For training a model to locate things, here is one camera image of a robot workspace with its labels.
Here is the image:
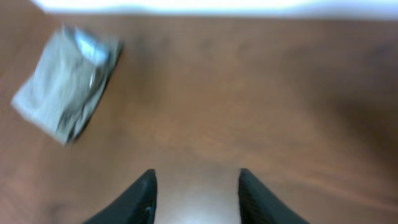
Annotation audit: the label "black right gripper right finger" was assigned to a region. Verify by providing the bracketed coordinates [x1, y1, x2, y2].
[238, 169, 308, 224]

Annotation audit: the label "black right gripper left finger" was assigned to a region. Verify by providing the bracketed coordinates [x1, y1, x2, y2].
[84, 169, 157, 224]

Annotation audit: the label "light green khaki shorts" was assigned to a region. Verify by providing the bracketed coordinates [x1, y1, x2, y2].
[11, 26, 123, 145]

